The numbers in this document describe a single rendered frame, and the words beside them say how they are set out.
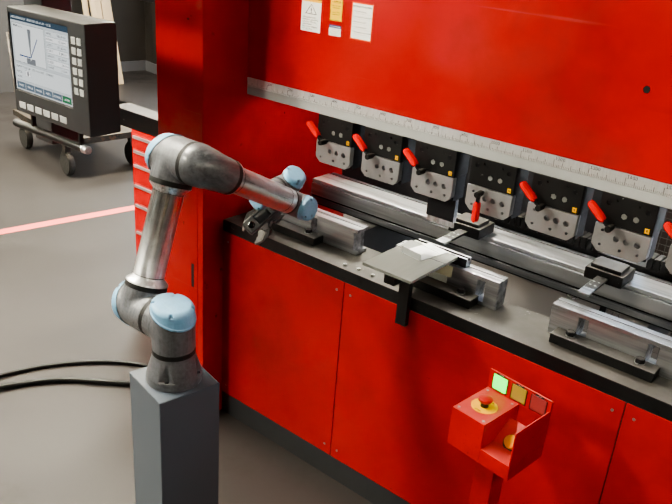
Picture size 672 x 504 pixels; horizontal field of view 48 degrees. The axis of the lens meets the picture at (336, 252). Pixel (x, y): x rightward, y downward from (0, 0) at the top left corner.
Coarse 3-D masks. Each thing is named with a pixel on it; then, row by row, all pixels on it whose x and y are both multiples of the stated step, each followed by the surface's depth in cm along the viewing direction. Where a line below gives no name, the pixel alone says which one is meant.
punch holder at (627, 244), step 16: (608, 192) 202; (608, 208) 202; (624, 208) 200; (640, 208) 197; (656, 208) 194; (624, 224) 201; (640, 224) 198; (656, 224) 197; (592, 240) 207; (608, 240) 205; (624, 240) 203; (640, 240) 199; (656, 240) 204; (624, 256) 203; (640, 256) 200
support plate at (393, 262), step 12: (384, 252) 240; (396, 252) 240; (372, 264) 231; (384, 264) 231; (396, 264) 232; (408, 264) 233; (420, 264) 233; (432, 264) 234; (444, 264) 235; (396, 276) 225; (408, 276) 225; (420, 276) 225
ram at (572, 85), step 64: (256, 0) 262; (384, 0) 230; (448, 0) 216; (512, 0) 204; (576, 0) 193; (640, 0) 183; (256, 64) 271; (320, 64) 252; (384, 64) 236; (448, 64) 222; (512, 64) 209; (576, 64) 198; (640, 64) 187; (384, 128) 243; (512, 128) 214; (576, 128) 202; (640, 128) 192; (640, 192) 196
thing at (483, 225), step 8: (464, 216) 264; (456, 224) 262; (464, 224) 261; (472, 224) 259; (480, 224) 259; (488, 224) 262; (456, 232) 258; (464, 232) 259; (472, 232) 259; (480, 232) 258; (488, 232) 263; (440, 240) 251; (448, 240) 251
